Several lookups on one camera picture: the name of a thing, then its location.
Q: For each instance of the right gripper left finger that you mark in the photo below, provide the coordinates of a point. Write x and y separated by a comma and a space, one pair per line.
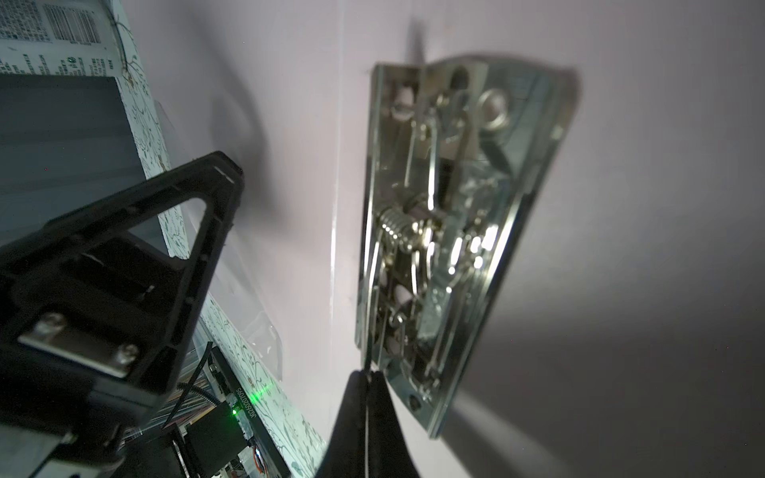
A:
345, 456

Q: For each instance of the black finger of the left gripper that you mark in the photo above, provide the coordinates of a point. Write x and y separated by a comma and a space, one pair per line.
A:
91, 310

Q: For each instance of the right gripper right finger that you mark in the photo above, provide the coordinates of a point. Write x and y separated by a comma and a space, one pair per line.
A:
388, 455

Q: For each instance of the pink file folder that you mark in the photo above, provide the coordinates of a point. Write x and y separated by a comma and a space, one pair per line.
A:
628, 337

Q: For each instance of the clear plastic folder pocket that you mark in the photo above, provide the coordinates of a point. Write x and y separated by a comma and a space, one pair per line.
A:
231, 287

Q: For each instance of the metal folder clip mechanism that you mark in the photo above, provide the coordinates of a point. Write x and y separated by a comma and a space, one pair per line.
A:
457, 152

